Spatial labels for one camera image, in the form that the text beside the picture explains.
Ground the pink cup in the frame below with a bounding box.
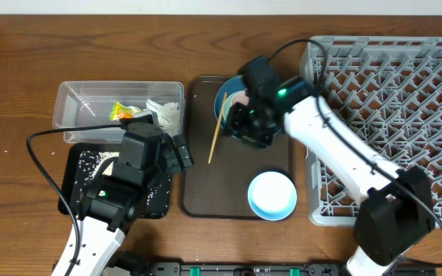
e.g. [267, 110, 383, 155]
[231, 90, 249, 106]

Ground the white napkin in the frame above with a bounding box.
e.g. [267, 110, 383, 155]
[146, 99, 180, 136]

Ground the white rice pile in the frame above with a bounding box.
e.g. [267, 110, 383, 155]
[74, 151, 162, 205]

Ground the yellow green snack wrapper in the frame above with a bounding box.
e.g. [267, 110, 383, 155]
[109, 102, 142, 121]

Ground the light blue bowl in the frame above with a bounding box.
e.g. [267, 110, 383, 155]
[247, 171, 298, 221]

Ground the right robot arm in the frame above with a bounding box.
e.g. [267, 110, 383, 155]
[226, 56, 436, 275]

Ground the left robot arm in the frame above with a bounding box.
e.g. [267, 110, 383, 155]
[52, 111, 193, 275]

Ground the black waste tray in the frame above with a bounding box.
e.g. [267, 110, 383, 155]
[61, 143, 172, 219]

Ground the grey dishwasher rack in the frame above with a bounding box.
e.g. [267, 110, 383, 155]
[299, 36, 442, 220]

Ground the light green bowl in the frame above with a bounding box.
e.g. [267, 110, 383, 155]
[223, 92, 236, 122]

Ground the dark blue plate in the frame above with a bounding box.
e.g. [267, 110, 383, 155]
[214, 75, 284, 141]

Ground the brown serving tray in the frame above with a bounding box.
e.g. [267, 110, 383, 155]
[180, 76, 294, 220]

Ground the clear plastic bin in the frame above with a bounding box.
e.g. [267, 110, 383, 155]
[53, 80, 185, 134]

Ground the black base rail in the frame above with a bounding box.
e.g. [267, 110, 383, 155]
[105, 261, 437, 276]

